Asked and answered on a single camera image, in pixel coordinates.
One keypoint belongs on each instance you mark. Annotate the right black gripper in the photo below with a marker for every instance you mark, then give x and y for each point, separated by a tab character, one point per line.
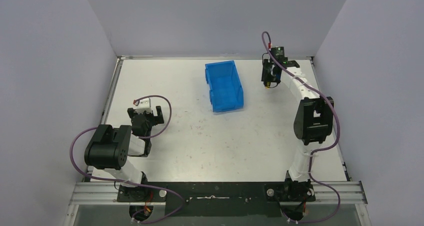
265	77

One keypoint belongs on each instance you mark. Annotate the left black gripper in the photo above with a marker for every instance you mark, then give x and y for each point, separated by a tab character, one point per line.
149	119

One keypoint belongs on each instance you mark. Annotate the black yellow screwdriver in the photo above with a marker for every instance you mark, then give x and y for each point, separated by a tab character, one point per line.
270	87

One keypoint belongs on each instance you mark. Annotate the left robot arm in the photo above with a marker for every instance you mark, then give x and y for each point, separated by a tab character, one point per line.
110	148

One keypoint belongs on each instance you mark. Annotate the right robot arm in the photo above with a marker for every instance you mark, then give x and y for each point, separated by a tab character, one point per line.
313	122

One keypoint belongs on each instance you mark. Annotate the blue plastic bin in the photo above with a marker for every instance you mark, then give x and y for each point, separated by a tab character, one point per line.
225	88

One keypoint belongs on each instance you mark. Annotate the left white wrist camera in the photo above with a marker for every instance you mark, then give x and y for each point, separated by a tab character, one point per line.
143	105

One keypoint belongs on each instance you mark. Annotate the aluminium table edge frame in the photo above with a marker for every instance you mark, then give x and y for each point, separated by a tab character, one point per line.
254	143

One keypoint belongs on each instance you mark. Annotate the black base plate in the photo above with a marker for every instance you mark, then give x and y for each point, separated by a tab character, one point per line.
222	198

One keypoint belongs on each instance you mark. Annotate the aluminium front rail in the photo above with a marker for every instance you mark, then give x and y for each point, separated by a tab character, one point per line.
105	193

